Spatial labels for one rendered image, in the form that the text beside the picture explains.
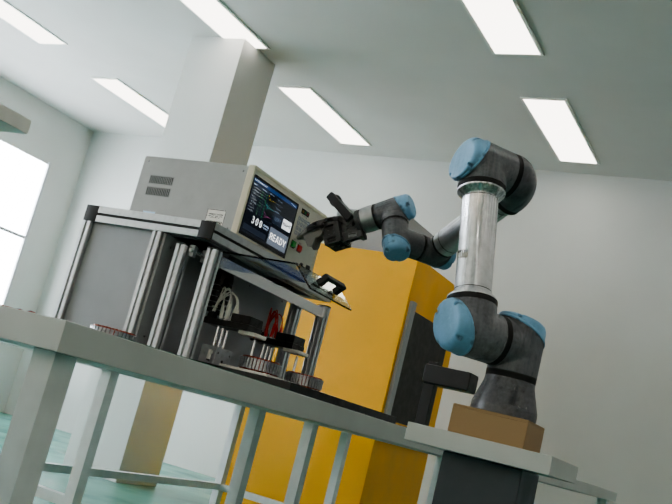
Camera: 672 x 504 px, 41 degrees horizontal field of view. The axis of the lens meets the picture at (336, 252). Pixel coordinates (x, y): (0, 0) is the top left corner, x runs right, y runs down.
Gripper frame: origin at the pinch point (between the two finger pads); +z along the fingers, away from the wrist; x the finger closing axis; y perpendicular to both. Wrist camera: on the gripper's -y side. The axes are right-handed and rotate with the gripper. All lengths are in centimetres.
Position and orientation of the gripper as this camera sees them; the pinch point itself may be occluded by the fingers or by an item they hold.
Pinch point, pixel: (300, 235)
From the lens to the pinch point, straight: 267.1
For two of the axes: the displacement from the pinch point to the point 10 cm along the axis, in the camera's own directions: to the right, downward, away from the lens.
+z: -8.9, 2.9, 3.6
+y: 1.4, 9.2, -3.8
